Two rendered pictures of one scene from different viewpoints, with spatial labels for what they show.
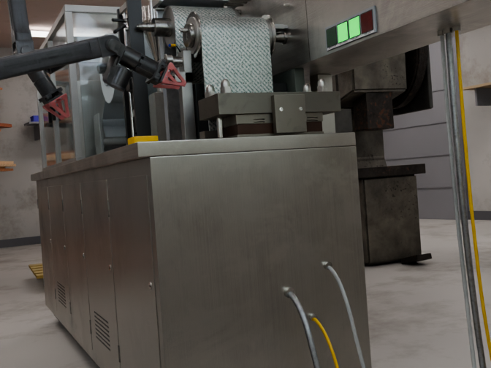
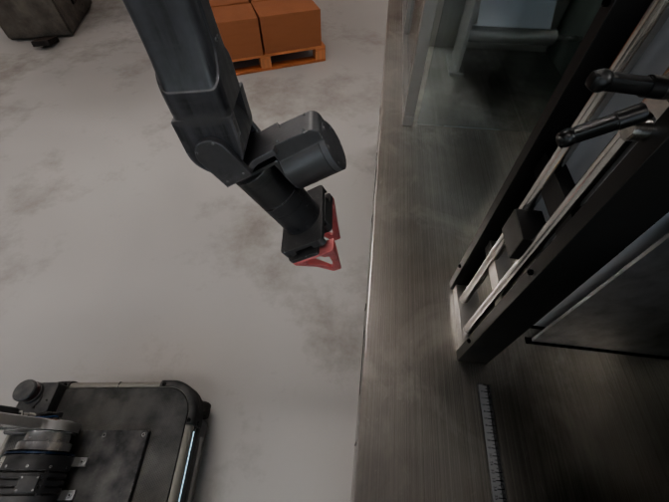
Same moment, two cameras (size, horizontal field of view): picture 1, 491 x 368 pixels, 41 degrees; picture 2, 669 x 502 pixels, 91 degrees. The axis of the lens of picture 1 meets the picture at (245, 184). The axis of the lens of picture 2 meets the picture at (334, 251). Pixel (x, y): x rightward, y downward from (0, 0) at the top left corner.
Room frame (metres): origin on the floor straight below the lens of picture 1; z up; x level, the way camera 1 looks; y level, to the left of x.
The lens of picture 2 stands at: (2.00, 0.45, 1.47)
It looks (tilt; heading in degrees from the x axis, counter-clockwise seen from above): 54 degrees down; 31
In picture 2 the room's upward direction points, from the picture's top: straight up
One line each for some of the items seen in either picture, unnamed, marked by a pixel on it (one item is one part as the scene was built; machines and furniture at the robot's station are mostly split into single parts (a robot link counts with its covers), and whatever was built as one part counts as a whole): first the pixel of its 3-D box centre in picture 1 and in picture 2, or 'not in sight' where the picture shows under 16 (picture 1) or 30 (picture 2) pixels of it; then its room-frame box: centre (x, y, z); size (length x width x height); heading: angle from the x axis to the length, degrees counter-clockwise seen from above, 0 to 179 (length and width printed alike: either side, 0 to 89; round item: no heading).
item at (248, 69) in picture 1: (238, 75); not in sight; (2.06, 0.00, 1.11); 0.23 x 0.01 x 0.18; 114
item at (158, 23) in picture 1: (161, 27); not in sight; (2.29, 0.25, 1.33); 0.06 x 0.06 x 0.06; 24
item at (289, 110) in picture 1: (289, 113); not in sight; (1.89, -0.14, 0.96); 0.10 x 0.03 x 0.11; 114
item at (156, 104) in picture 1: (161, 90); not in sight; (2.77, 0.33, 1.18); 0.14 x 0.14 x 0.57
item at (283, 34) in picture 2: not in sight; (254, 29); (4.62, 2.91, 0.21); 1.22 x 0.88 x 0.42; 135
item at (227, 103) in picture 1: (269, 105); not in sight; (1.97, -0.09, 1.00); 0.40 x 0.16 x 0.06; 114
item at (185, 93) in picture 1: (182, 99); not in sight; (2.09, 0.18, 1.05); 0.06 x 0.05 x 0.31; 114
